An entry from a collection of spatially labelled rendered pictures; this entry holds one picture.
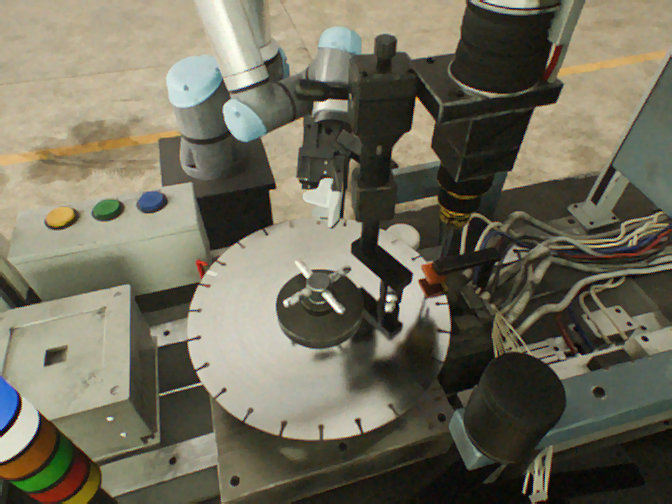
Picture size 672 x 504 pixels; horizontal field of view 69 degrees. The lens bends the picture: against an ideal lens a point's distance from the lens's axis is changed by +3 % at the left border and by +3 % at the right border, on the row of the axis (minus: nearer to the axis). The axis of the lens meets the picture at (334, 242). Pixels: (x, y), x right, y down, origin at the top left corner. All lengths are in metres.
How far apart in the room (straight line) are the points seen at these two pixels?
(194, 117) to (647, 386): 0.88
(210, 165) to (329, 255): 0.52
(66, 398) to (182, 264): 0.31
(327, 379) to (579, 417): 0.25
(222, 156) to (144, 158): 1.47
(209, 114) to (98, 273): 0.39
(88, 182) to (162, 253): 1.68
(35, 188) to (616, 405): 2.42
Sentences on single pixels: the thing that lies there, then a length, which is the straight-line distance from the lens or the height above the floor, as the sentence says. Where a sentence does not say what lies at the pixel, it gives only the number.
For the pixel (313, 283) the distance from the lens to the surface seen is 0.56.
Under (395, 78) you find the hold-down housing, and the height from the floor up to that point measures 1.25.
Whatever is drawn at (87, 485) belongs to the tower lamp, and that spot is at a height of 0.99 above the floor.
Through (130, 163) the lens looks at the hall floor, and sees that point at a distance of 2.55.
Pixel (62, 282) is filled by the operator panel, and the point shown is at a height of 0.82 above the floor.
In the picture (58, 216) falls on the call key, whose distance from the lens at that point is 0.90.
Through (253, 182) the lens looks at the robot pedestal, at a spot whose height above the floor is 0.75.
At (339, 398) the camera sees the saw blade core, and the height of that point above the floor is 0.95.
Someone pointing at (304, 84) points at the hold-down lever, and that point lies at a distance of 0.48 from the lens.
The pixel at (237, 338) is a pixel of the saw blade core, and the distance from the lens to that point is 0.60.
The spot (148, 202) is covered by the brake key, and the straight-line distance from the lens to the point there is 0.86.
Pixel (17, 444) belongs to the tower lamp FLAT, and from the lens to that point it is 0.43.
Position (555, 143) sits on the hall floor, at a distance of 2.72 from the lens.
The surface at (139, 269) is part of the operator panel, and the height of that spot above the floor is 0.81.
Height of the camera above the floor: 1.45
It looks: 47 degrees down
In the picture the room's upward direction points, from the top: straight up
